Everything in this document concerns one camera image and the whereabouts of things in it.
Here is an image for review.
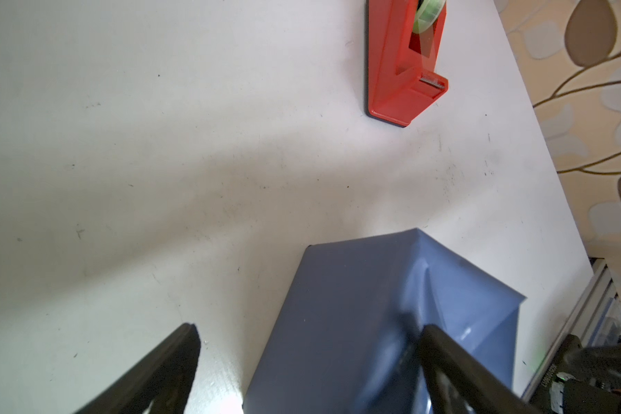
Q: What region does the light blue wrapping paper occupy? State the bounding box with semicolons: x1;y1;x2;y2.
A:
243;229;524;413

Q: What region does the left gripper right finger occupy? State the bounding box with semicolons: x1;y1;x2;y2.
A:
418;324;538;413

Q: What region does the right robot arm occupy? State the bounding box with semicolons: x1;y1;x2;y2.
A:
529;334;621;413

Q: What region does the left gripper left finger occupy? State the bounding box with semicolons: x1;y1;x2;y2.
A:
79;323;201;413

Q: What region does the red tape dispenser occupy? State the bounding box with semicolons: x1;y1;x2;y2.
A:
366;0;450;128

